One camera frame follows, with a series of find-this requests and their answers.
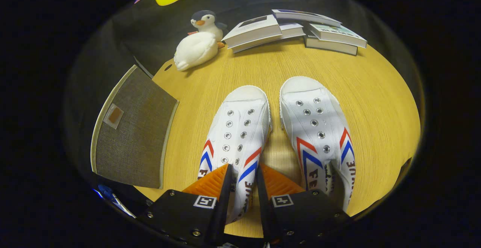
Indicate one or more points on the grey fabric storage box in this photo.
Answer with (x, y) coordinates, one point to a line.
(135, 139)

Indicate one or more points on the white round plush toy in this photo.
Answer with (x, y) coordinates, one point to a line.
(195, 50)

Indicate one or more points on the book with pale green cover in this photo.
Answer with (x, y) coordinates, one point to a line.
(338, 34)

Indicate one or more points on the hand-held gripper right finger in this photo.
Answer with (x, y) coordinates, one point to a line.
(264, 210)

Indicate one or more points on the penguin plush toy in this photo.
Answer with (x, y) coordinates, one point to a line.
(208, 22)

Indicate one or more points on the black backdrop cloth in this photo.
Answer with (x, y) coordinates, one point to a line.
(150, 26)

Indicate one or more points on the book with blue picture cover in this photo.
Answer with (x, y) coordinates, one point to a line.
(306, 16)

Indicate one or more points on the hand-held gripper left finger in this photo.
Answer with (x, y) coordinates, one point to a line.
(224, 203)

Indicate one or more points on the dark thick book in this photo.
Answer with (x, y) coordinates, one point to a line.
(330, 48)

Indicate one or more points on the white striped shoe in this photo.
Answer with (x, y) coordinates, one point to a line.
(312, 116)
(240, 124)

